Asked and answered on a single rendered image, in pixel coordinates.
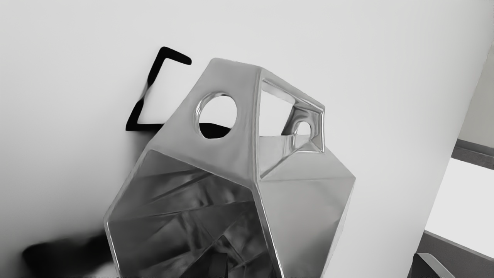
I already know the faceted mug with angular handle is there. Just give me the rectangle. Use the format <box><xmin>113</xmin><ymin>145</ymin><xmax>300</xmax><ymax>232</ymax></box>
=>
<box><xmin>103</xmin><ymin>58</ymin><xmax>356</xmax><ymax>278</ymax></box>

